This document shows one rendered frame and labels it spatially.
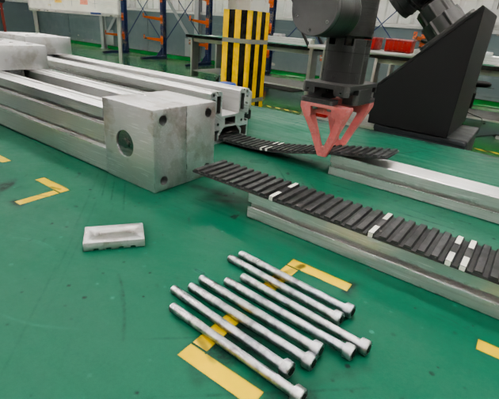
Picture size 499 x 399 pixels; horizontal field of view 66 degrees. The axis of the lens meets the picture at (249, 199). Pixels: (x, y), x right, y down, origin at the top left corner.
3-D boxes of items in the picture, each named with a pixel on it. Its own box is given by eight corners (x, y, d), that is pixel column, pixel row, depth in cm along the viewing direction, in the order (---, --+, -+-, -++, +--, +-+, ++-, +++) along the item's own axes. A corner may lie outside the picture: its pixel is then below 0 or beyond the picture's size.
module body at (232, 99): (246, 135, 70) (249, 88, 67) (209, 146, 63) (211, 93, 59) (30, 77, 112) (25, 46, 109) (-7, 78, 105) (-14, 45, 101)
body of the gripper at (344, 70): (300, 94, 50) (308, 32, 47) (333, 89, 57) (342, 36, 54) (346, 103, 46) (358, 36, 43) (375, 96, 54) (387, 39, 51)
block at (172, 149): (225, 169, 53) (228, 99, 49) (154, 193, 44) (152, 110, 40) (179, 153, 58) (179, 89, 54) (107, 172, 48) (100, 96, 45)
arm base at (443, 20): (481, 17, 83) (430, 55, 91) (461, -13, 84) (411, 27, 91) (478, 14, 76) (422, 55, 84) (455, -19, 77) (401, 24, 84)
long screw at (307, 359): (317, 365, 23) (319, 352, 22) (308, 375, 22) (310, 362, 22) (195, 288, 29) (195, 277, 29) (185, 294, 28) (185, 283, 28)
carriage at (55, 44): (73, 66, 98) (70, 37, 95) (29, 66, 90) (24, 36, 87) (41, 58, 106) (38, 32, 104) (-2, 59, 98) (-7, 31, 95)
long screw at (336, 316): (344, 321, 26) (346, 310, 26) (337, 328, 26) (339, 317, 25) (234, 260, 33) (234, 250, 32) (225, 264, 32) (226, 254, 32)
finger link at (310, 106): (292, 153, 53) (301, 84, 50) (316, 144, 59) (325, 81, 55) (337, 165, 50) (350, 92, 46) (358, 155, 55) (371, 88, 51)
